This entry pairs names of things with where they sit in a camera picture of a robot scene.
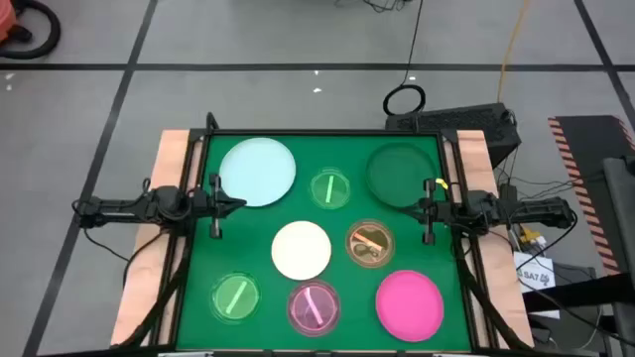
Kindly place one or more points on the black table frame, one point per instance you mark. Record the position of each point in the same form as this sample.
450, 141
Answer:
322, 132

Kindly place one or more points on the yellow tape tag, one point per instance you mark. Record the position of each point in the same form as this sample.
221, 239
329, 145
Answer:
441, 184

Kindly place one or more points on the black computer case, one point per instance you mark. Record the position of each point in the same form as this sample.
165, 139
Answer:
461, 121

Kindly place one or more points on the brown-stick clear dish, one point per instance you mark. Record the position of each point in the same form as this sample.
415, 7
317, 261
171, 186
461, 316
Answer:
369, 233

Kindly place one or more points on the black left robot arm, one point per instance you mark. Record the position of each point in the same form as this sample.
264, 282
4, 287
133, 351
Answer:
114, 205

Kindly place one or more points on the white paper label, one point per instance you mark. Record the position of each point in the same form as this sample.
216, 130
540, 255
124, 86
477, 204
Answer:
533, 270

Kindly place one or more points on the opaque pink plastic plate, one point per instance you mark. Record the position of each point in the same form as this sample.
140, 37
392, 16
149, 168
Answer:
409, 305

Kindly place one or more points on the black hazard-striped board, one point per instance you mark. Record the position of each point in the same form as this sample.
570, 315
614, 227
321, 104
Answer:
585, 144

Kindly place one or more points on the black side stand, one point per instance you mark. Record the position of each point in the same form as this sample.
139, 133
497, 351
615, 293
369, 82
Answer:
570, 292

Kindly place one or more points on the green table mat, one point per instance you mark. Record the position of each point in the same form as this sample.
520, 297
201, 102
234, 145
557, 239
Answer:
248, 248

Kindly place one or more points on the yellow plug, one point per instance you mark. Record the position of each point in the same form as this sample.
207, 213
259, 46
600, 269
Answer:
530, 235

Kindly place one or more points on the clear pink plastic plate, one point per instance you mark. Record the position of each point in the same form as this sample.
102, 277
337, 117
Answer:
297, 312

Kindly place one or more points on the orange vacuum cleaner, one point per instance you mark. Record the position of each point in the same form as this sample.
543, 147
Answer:
6, 20

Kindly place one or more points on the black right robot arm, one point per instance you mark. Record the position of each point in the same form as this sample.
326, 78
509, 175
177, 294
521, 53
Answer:
536, 210

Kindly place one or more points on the large dark green plate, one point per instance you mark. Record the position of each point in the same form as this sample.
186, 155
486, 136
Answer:
397, 168

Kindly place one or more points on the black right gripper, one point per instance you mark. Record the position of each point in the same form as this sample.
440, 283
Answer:
446, 210

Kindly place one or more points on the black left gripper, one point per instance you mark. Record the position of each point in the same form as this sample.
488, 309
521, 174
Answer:
203, 203

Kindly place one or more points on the large light blue plate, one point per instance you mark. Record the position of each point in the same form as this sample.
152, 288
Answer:
258, 168

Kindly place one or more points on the clear green plastic plate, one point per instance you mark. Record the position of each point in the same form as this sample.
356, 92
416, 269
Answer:
223, 302
320, 191

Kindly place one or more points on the black power adapter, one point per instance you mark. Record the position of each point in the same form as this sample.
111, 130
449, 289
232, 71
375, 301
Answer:
508, 193

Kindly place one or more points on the cream plastic plate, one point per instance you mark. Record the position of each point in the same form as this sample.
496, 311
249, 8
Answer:
300, 250

